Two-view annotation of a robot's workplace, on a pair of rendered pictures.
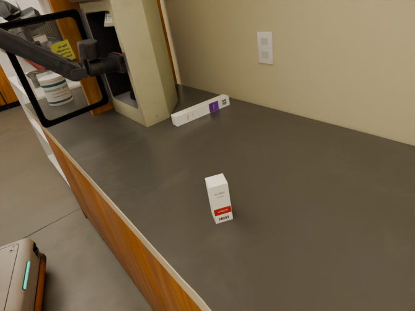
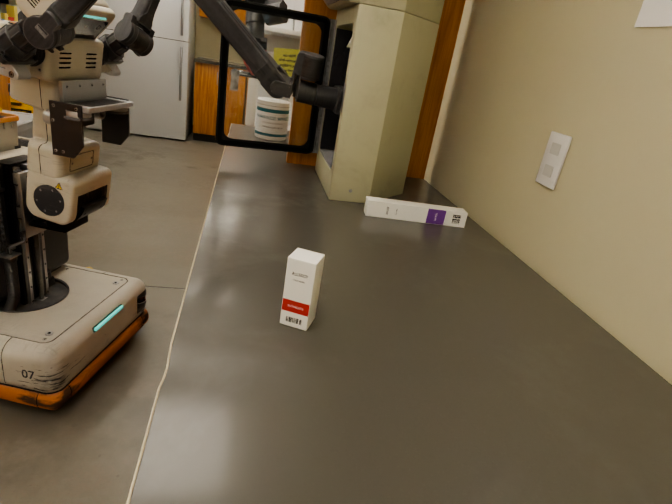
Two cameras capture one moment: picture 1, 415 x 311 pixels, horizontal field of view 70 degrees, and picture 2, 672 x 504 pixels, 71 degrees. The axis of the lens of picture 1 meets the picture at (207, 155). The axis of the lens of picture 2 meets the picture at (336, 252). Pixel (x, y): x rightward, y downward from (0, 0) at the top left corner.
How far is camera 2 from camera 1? 0.28 m
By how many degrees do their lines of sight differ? 20
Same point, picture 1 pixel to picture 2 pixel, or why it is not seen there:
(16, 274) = (99, 309)
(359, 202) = (511, 423)
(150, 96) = (354, 159)
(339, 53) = (657, 203)
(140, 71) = (356, 118)
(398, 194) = (592, 455)
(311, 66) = (605, 212)
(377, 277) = not seen: outside the picture
